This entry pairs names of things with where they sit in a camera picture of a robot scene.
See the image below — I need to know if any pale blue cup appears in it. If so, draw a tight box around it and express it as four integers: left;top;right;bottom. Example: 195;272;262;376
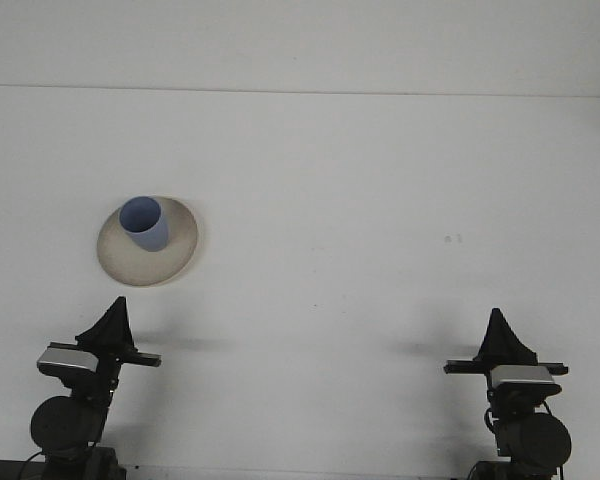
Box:
118;195;170;254

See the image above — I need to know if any pale round plate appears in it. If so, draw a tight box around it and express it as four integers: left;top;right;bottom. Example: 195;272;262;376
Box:
95;195;206;289

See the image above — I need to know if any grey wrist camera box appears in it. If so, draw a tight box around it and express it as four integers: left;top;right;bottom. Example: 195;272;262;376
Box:
36;348;100;374
489;364;556;387

